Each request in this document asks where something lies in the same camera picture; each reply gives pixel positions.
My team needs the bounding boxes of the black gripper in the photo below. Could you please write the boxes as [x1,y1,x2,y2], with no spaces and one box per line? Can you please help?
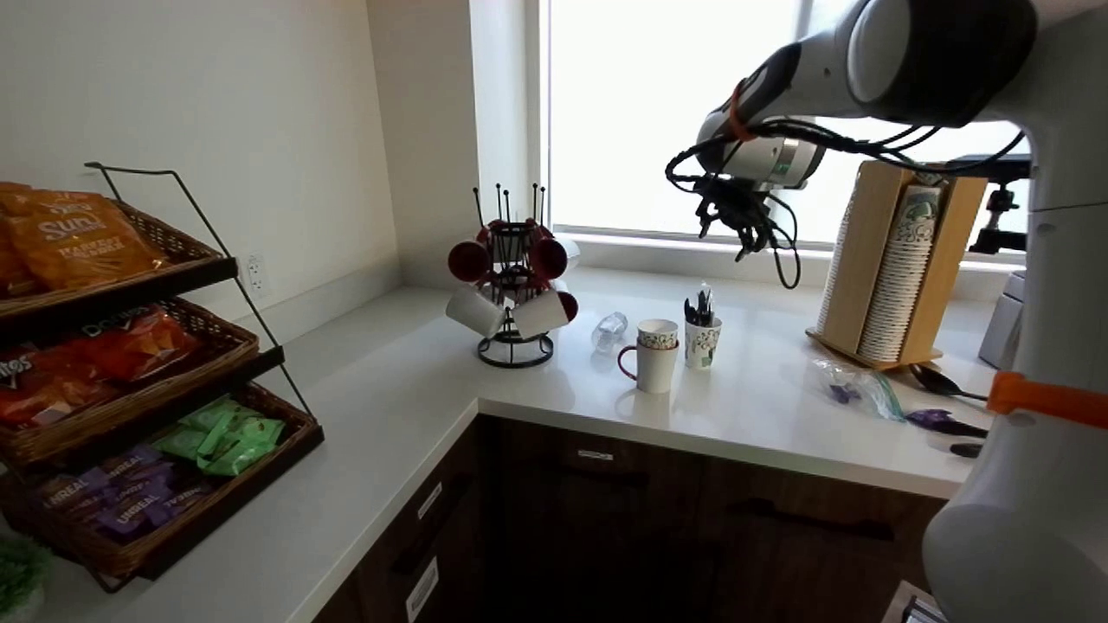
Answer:
[692,175,773,248]

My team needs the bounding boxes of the patterned paper cup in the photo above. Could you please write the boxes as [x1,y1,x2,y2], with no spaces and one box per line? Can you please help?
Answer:
[684,317,721,370]

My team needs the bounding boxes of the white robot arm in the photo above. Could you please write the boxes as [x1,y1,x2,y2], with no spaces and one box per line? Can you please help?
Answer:
[698,0,1108,623]

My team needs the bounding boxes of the wooden cup dispenser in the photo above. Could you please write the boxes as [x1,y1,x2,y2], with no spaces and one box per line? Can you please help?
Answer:
[809,162,985,370]

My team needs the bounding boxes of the black spoon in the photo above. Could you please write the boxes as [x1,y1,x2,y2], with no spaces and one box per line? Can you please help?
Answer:
[911,362,985,403]

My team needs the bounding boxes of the black mug tree rack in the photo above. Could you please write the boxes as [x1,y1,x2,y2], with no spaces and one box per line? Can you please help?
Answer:
[447,185,579,370]

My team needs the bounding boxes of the purple plastic utensil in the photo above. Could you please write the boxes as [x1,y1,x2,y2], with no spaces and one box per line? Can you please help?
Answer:
[902,408,985,440]

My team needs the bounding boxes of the dark wood drawer cabinet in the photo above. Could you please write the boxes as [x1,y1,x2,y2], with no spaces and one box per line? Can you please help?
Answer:
[315,414,937,623]

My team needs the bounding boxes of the green snack packets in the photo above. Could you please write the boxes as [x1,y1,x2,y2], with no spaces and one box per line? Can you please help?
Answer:
[151,398,283,476]

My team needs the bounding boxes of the purple snack packets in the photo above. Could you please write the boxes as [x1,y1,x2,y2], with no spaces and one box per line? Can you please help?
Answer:
[33,448,182,542]

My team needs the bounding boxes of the orange chips bag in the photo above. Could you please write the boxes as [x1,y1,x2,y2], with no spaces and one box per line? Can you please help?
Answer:
[0,190,164,290]

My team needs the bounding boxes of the red snack packets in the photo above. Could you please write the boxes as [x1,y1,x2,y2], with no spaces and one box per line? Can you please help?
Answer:
[0,308,200,429]

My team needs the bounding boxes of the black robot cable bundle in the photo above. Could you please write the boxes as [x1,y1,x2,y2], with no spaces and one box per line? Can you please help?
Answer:
[660,106,1031,295]

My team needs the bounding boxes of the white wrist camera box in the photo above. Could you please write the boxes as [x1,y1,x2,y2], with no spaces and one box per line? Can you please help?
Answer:
[727,137,824,190]

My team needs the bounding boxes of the white mug with red handle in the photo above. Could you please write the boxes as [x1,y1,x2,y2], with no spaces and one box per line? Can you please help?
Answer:
[617,317,677,393]

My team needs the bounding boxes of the wire snack shelf rack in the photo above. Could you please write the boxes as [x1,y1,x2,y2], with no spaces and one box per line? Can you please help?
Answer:
[0,185,320,587]

